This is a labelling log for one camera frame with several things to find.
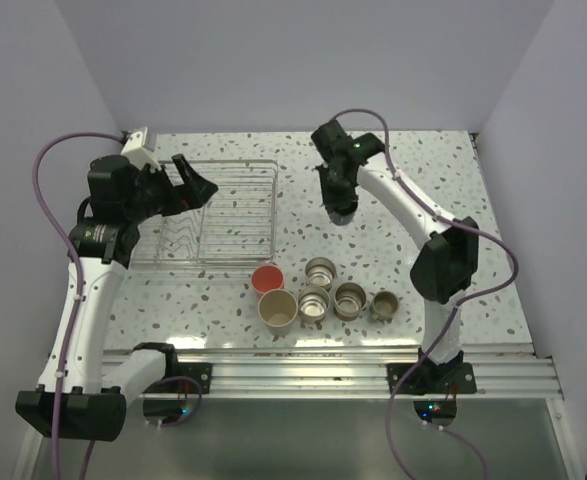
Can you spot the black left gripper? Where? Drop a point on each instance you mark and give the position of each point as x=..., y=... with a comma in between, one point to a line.
x=195, y=190

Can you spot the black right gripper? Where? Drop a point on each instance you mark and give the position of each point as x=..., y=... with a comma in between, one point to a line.
x=328, y=196

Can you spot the pink plastic cup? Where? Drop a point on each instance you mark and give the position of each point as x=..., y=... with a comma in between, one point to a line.
x=266, y=278

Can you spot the dark blue ceramic mug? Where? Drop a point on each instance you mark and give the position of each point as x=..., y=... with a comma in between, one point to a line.
x=342, y=214

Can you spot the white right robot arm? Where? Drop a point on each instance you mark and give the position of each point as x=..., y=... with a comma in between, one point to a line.
x=448, y=248

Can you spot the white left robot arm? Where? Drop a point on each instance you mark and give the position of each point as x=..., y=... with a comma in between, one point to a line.
x=73, y=399

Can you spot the steel cup front right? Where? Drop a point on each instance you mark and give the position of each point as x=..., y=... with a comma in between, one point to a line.
x=349, y=300

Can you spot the steel cup front left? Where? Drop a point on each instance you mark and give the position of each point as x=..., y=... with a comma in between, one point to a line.
x=313, y=304

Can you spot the beige plastic cup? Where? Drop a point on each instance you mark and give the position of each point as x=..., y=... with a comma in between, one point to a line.
x=278, y=309

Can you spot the steel wire dish rack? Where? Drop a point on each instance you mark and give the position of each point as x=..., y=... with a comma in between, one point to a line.
x=235, y=227

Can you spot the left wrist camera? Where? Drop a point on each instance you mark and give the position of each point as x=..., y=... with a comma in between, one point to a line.
x=139, y=149

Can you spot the small olive handled cup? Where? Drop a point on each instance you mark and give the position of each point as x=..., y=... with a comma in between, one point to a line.
x=383, y=307

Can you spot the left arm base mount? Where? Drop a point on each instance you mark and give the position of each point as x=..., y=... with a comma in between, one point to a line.
x=183, y=372

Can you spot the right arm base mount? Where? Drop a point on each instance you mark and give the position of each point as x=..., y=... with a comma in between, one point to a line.
x=454, y=377

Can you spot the aluminium rail table edge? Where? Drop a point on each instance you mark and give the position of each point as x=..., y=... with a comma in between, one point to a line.
x=362, y=373

